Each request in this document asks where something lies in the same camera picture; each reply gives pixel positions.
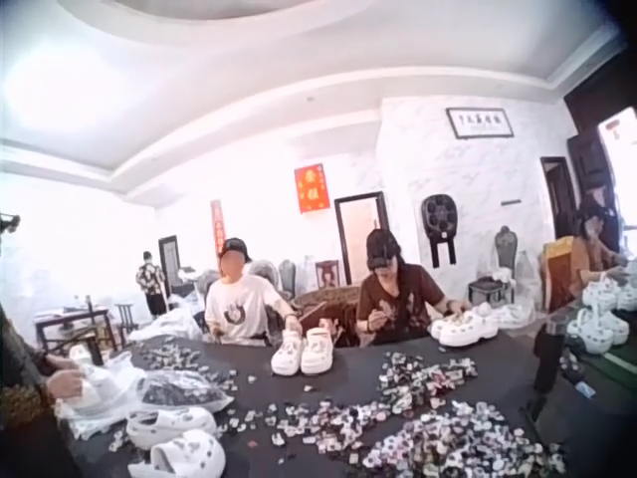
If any red vertical banner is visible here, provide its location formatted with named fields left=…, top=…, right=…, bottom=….
left=210, top=199, right=227, bottom=260

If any white clog shoe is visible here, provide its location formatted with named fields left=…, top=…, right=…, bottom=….
left=438, top=308, right=500, bottom=348
left=270, top=329, right=306, bottom=376
left=429, top=316, right=457, bottom=341
left=127, top=428, right=227, bottom=478
left=300, top=327, right=333, bottom=375
left=125, top=406, right=218, bottom=451

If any dark wooden door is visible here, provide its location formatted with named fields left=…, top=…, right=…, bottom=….
left=157, top=234, right=183, bottom=299

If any heap of white plastic bags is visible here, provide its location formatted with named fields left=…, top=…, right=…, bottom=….
left=127, top=293, right=205, bottom=344

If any dark storage crate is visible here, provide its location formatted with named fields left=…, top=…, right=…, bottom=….
left=467, top=277, right=509, bottom=309

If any carved high-back chair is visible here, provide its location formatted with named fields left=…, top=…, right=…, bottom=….
left=493, top=225, right=520, bottom=305

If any framed calligraphy picture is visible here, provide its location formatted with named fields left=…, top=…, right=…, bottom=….
left=445, top=107, right=515, bottom=141

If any heap of shoe charms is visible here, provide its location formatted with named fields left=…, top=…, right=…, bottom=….
left=107, top=338, right=568, bottom=478

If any clear plastic bag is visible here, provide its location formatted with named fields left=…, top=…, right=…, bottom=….
left=54, top=346, right=235, bottom=442

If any dark wooden side table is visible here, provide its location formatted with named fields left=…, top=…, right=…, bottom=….
left=33, top=304, right=118, bottom=356

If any black phone stand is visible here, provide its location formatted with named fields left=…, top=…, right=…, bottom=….
left=526, top=318, right=568, bottom=424

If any pile of white clog shoes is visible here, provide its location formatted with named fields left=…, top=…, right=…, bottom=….
left=565, top=271, right=637, bottom=356

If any dark wooden door frame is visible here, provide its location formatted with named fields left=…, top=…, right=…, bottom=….
left=333, top=191, right=391, bottom=287

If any red wall poster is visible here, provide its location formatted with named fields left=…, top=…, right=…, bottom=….
left=294, top=162, right=331, bottom=215

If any black round wall ornament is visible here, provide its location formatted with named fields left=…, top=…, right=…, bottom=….
left=420, top=193, right=458, bottom=270

